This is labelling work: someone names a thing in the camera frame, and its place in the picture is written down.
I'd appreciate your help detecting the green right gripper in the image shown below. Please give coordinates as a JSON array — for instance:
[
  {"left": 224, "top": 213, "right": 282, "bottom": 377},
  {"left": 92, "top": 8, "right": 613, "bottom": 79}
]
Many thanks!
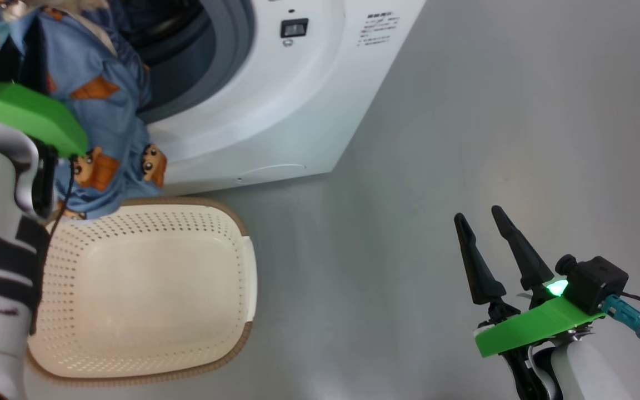
[{"left": 453, "top": 206, "right": 607, "bottom": 358}]

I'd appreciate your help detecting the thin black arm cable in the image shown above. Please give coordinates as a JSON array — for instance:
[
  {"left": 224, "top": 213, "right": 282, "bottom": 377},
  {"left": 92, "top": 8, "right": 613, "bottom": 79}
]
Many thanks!
[{"left": 48, "top": 157, "right": 76, "bottom": 224}]

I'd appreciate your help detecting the round white filter cover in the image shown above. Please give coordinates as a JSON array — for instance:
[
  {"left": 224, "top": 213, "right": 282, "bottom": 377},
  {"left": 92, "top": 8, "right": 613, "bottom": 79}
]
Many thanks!
[{"left": 237, "top": 163, "right": 307, "bottom": 184}]

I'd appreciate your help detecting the blue garment with dog print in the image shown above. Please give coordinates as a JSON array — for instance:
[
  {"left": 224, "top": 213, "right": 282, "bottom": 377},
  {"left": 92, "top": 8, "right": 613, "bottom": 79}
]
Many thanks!
[{"left": 0, "top": 0, "right": 168, "bottom": 221}]

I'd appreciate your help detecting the white front-load washing machine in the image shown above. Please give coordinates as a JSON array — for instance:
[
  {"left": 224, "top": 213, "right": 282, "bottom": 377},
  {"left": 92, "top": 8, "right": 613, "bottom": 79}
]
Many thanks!
[{"left": 114, "top": 0, "right": 427, "bottom": 196}]

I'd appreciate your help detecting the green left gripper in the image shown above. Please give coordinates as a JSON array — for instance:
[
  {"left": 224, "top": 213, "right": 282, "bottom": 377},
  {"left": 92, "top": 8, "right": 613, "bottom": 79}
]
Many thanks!
[{"left": 0, "top": 82, "right": 89, "bottom": 158}]

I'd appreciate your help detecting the cream perforated laundry basket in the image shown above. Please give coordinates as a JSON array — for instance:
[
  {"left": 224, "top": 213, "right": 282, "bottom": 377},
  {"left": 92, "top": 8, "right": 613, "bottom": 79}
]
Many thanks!
[{"left": 24, "top": 197, "right": 258, "bottom": 388}]

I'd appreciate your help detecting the right camera cable teal connector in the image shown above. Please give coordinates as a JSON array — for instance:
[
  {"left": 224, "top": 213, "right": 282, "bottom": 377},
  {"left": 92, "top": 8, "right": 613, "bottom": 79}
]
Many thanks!
[{"left": 601, "top": 292, "right": 640, "bottom": 348}]

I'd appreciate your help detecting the dark washing machine drum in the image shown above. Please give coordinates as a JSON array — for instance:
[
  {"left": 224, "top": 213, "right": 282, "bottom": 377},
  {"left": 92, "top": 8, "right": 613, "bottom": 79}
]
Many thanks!
[{"left": 110, "top": 0, "right": 209, "bottom": 51}]

